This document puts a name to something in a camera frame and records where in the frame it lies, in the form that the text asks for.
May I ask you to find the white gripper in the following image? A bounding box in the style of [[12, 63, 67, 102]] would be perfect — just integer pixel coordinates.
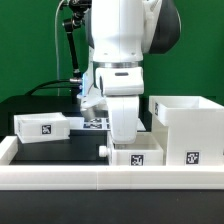
[[95, 67, 144, 144]]

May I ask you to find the white drawer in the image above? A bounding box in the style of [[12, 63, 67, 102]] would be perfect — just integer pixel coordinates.
[[14, 112, 70, 144], [99, 132, 164, 166]]

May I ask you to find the white drawer cabinet box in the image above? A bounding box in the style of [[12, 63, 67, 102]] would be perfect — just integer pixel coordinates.
[[149, 96, 224, 166]]

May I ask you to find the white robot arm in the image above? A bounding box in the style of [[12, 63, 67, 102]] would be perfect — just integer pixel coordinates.
[[81, 0, 181, 144]]

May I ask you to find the marker tag sheet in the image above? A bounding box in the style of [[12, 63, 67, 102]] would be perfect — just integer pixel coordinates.
[[68, 117, 110, 131]]

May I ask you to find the black cable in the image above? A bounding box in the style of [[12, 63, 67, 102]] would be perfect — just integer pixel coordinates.
[[23, 78, 83, 97]]

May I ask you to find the grey cable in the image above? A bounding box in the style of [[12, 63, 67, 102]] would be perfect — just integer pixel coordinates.
[[54, 0, 65, 88]]

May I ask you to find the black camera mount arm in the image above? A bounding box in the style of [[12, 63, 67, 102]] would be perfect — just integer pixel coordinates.
[[63, 0, 92, 78]]

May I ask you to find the white U-shaped fence frame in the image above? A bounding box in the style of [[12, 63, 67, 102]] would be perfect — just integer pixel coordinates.
[[0, 136, 224, 190]]

